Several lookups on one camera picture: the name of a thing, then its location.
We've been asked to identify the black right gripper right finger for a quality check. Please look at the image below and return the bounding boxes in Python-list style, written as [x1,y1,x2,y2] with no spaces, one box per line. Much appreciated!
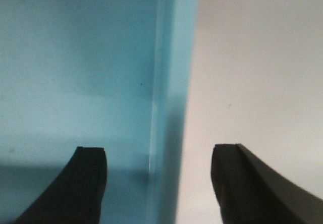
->
[211,144,322,223]

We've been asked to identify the light blue plastic box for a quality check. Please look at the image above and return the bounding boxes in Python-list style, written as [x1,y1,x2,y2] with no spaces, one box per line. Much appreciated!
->
[1,0,198,223]

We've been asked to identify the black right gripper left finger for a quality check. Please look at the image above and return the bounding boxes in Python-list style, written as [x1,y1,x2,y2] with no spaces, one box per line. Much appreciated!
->
[15,147,107,223]

